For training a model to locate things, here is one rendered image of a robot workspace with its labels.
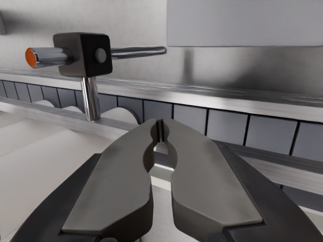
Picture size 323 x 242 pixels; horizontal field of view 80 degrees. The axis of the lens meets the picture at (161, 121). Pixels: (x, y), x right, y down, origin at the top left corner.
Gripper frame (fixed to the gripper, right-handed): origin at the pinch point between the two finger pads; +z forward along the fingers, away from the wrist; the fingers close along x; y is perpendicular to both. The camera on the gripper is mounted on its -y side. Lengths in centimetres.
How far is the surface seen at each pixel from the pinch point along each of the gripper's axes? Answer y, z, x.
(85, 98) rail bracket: -0.8, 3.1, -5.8
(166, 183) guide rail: 9.4, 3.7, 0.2
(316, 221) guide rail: 9.0, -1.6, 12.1
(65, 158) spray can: 3.3, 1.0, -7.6
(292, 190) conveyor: 8.7, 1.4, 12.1
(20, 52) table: -1.5, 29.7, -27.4
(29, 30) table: -5.3, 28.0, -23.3
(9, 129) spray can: 3.5, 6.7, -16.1
